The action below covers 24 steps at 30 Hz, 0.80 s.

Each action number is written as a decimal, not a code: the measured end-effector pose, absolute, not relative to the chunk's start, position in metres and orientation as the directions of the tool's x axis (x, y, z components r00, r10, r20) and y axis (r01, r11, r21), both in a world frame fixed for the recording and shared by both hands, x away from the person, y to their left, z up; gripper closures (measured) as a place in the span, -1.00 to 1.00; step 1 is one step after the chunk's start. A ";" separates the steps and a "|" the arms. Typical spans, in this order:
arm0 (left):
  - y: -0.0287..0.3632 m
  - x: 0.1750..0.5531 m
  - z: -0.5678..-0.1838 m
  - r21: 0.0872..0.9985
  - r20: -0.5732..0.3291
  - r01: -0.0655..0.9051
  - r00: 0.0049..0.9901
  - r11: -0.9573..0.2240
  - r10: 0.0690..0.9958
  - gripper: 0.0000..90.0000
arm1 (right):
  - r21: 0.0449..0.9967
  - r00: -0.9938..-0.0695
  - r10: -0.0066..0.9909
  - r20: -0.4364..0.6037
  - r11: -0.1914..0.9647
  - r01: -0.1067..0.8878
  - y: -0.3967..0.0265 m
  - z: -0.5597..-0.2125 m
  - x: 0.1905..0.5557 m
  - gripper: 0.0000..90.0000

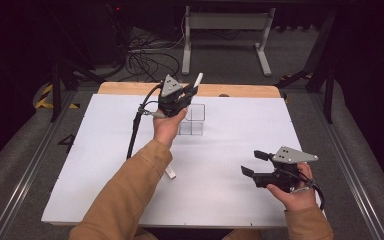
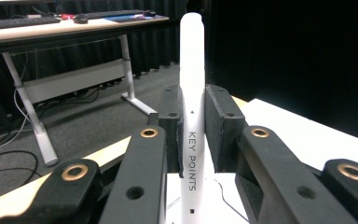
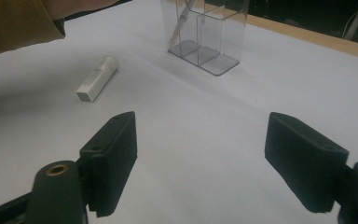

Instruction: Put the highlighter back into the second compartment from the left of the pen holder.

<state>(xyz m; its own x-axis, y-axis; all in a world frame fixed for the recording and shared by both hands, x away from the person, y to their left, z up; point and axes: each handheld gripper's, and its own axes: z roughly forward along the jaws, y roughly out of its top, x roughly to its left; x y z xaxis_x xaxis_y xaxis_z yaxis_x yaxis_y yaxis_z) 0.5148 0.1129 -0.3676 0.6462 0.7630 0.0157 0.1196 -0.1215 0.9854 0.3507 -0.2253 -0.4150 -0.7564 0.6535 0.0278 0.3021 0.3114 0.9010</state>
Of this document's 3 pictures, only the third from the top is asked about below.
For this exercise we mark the clear plastic organizer box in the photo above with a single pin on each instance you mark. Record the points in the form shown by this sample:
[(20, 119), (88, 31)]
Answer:
[(211, 40)]

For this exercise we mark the white square tube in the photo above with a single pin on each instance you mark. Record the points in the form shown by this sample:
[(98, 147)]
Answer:
[(98, 77)]

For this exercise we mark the white table sheet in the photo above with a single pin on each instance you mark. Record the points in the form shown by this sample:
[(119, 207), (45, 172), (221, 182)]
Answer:
[(199, 124)]

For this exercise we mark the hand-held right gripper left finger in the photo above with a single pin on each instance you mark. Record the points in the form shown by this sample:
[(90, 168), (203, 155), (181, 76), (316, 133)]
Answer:
[(112, 161)]

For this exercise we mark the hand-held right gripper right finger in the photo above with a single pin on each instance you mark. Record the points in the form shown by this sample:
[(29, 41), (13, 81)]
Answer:
[(304, 161)]

